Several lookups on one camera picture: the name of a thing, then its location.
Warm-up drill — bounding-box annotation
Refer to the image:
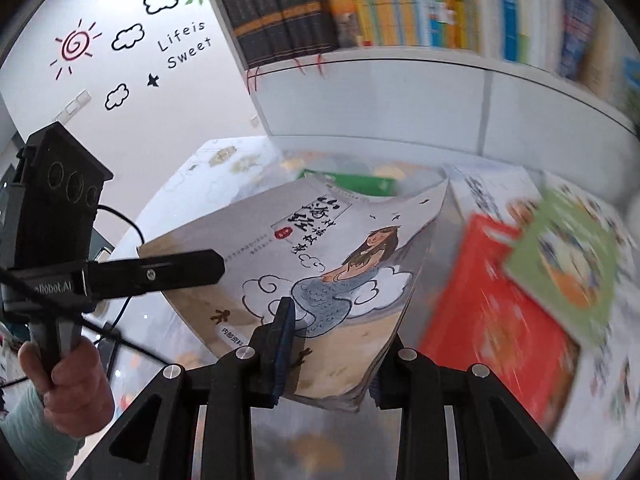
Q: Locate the mermaid cover classic book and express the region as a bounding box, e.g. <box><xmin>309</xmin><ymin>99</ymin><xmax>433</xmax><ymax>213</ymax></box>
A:
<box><xmin>139</xmin><ymin>175</ymin><xmax>448</xmax><ymax>412</ymax></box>

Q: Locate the green cricket fable book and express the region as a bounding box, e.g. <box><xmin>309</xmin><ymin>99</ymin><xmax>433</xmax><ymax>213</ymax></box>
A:
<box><xmin>298</xmin><ymin>168</ymin><xmax>397</xmax><ymax>197</ymax></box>

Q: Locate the red donkey cover book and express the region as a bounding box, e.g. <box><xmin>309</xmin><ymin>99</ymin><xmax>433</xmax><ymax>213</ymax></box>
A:
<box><xmin>419</xmin><ymin>214</ymin><xmax>579</xmax><ymax>434</ymax></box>

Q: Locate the light green picture book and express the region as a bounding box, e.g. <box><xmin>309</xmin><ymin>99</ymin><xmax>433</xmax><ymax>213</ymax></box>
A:
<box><xmin>502</xmin><ymin>190</ymin><xmax>618</xmax><ymax>348</ymax></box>

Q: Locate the teal sleeve forearm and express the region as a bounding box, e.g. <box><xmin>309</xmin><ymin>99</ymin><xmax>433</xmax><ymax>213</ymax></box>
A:
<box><xmin>1</xmin><ymin>386</ymin><xmax>85</xmax><ymax>479</ymax></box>

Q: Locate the person's left hand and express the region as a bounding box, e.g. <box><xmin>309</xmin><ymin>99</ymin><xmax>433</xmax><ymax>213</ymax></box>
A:
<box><xmin>18</xmin><ymin>336</ymin><xmax>115</xmax><ymax>439</ymax></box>

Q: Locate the white bookshelf cabinet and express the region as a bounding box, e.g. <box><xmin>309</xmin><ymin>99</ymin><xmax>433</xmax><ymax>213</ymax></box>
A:
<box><xmin>192</xmin><ymin>0</ymin><xmax>640</xmax><ymax>181</ymax></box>

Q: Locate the white cartoon figures book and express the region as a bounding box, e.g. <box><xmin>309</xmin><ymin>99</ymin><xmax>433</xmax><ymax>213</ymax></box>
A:
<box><xmin>447</xmin><ymin>164</ymin><xmax>639</xmax><ymax>479</ymax></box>

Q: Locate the black hardcover book set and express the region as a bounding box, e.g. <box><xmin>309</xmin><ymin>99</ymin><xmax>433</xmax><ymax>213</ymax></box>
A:
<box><xmin>221</xmin><ymin>0</ymin><xmax>338</xmax><ymax>70</ymax></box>

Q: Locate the orange yellow book row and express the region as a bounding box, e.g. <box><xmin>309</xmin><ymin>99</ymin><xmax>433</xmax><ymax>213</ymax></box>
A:
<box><xmin>329</xmin><ymin>0</ymin><xmax>483</xmax><ymax>53</ymax></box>

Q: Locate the black cable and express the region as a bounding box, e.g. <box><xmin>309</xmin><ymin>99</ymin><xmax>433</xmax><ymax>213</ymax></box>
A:
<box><xmin>0</xmin><ymin>204</ymin><xmax>172</xmax><ymax>391</ymax></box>

